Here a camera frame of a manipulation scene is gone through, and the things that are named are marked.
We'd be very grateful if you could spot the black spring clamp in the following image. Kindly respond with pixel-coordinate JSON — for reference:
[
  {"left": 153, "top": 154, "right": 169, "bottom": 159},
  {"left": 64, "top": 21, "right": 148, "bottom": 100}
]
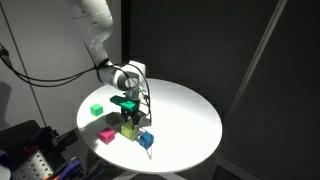
[
  {"left": 82, "top": 159, "right": 108, "bottom": 178},
  {"left": 50, "top": 128, "right": 82, "bottom": 148}
]

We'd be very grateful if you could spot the lime green block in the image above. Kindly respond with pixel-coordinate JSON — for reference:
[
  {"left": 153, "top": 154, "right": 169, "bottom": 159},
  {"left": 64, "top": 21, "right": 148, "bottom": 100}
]
[{"left": 120, "top": 120, "right": 138, "bottom": 140}]

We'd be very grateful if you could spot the purple spring clamp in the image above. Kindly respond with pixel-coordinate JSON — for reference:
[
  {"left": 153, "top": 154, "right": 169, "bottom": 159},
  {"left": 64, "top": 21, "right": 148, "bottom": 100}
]
[
  {"left": 46, "top": 159, "right": 84, "bottom": 180},
  {"left": 23, "top": 126, "right": 54, "bottom": 154}
]

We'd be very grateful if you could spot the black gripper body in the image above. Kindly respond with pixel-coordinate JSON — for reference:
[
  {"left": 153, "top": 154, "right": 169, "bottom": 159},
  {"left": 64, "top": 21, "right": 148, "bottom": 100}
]
[{"left": 120, "top": 107, "right": 145, "bottom": 122}]

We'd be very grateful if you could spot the black perforated board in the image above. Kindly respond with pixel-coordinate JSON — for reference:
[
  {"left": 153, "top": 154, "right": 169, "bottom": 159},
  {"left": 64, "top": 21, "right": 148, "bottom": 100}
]
[{"left": 0, "top": 119, "right": 84, "bottom": 180}]

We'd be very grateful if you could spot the blue block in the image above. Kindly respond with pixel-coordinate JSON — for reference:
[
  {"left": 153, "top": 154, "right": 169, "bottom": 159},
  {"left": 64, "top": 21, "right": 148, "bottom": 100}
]
[{"left": 138, "top": 131, "right": 155, "bottom": 149}]

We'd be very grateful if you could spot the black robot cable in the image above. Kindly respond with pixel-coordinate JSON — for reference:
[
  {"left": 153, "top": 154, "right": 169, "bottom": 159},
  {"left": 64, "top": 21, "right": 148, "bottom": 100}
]
[
  {"left": 0, "top": 43, "right": 101, "bottom": 88},
  {"left": 0, "top": 43, "right": 153, "bottom": 128}
]

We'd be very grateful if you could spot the pink block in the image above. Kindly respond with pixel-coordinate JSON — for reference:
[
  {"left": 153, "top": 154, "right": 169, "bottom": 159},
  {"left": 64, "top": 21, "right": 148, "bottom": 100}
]
[{"left": 98, "top": 127, "right": 116, "bottom": 145}]

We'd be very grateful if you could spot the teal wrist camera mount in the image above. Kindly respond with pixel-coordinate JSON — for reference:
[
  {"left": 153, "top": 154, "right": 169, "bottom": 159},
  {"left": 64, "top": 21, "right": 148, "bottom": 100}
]
[{"left": 109, "top": 95, "right": 138, "bottom": 111}]

